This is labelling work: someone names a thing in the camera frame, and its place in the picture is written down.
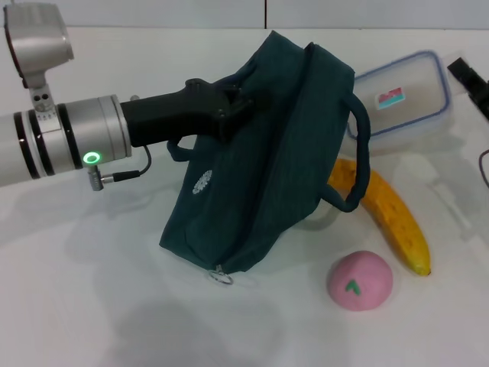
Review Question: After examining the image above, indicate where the yellow toy banana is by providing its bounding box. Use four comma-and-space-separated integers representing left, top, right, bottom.
328, 158, 432, 277

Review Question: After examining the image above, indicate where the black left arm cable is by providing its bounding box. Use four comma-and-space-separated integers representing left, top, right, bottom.
99, 145, 152, 183

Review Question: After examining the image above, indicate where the clear blue-rimmed plastic container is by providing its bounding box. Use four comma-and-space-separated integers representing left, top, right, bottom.
346, 49, 452, 154

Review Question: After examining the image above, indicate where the dark teal insulated bag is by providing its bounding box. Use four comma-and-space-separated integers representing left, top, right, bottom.
158, 30, 371, 277

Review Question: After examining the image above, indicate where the pink toy peach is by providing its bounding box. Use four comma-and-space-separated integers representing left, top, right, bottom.
326, 250, 394, 313

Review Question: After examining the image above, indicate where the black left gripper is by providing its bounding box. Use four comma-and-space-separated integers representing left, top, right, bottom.
120, 78, 255, 148

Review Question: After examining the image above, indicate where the metal zipper pull ring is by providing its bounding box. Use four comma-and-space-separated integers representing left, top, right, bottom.
208, 265, 234, 287

